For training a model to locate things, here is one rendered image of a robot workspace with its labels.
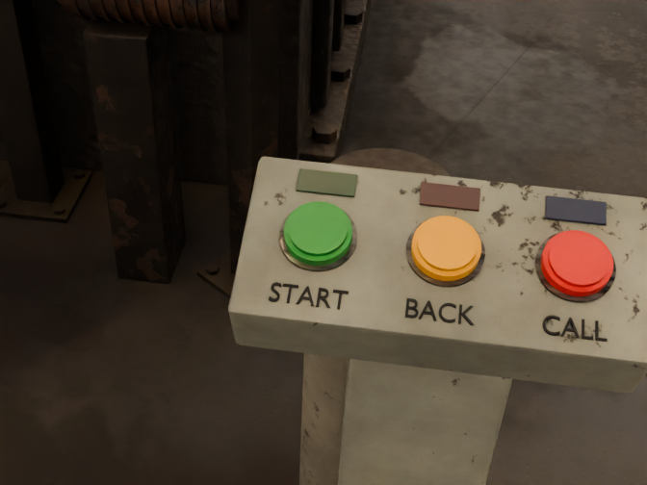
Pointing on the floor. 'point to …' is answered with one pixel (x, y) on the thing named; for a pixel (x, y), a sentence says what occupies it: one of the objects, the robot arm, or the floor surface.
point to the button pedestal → (437, 315)
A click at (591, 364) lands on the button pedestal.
